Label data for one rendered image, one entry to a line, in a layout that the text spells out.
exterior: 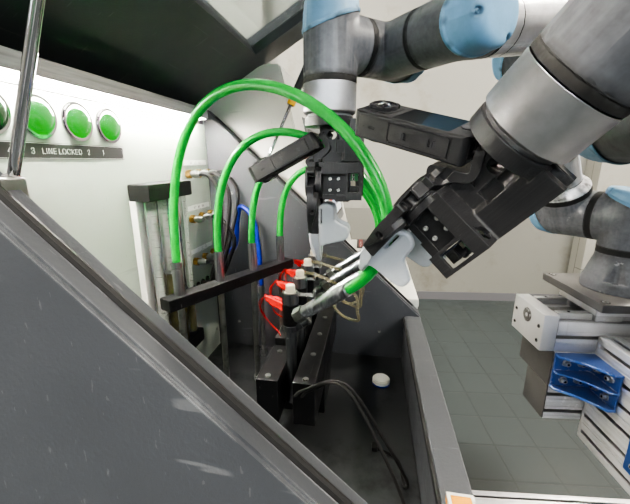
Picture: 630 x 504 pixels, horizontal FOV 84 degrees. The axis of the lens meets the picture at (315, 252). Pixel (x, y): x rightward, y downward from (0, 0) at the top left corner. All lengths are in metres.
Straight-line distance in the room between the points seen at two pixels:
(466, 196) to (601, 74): 0.12
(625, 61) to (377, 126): 0.17
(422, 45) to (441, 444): 0.52
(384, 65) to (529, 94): 0.33
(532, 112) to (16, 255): 0.34
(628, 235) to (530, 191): 0.72
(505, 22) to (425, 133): 0.22
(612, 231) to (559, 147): 0.75
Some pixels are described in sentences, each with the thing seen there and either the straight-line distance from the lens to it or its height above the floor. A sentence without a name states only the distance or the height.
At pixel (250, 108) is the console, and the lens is 0.94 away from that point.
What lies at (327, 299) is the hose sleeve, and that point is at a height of 1.16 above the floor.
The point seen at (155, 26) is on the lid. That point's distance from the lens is 0.66.
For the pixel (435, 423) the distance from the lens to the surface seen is 0.61.
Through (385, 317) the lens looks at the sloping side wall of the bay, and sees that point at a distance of 0.93.
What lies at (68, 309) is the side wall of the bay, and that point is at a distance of 0.28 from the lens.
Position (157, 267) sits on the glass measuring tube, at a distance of 0.70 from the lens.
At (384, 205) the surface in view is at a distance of 0.39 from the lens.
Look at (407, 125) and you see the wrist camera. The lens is 0.32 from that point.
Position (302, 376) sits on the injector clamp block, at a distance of 0.62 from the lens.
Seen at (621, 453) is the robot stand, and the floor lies 0.74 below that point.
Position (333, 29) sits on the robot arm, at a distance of 0.53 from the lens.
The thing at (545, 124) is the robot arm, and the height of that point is 1.35.
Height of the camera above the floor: 1.33
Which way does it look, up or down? 15 degrees down
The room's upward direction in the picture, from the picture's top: straight up
